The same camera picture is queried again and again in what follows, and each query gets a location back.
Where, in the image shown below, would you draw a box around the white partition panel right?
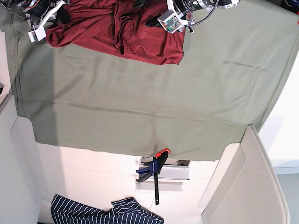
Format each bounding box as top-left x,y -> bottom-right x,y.
198,125 -> 291,224

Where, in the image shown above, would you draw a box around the navy striped shirt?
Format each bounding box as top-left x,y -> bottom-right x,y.
50,195 -> 164,224

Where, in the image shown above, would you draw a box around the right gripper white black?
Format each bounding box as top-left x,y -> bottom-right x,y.
4,0 -> 70,42

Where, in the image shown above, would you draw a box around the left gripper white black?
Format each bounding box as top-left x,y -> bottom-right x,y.
133,0 -> 220,35

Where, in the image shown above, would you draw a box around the blue black bar clamp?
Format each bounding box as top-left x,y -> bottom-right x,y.
136,148 -> 170,205

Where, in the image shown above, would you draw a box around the white partition panel left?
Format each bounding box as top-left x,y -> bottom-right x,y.
0,94 -> 42,224

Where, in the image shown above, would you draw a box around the red T-shirt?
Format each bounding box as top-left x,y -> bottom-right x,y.
45,0 -> 185,65

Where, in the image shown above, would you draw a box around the green table cloth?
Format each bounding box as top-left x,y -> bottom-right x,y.
0,0 -> 299,161

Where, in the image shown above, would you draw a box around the aluminium table frame rail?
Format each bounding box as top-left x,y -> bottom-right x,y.
135,158 -> 191,193

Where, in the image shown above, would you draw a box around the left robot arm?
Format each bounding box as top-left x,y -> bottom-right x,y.
145,0 -> 239,34

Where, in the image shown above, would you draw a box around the white partition panel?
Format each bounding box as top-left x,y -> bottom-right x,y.
0,94 -> 42,224
198,125 -> 291,224

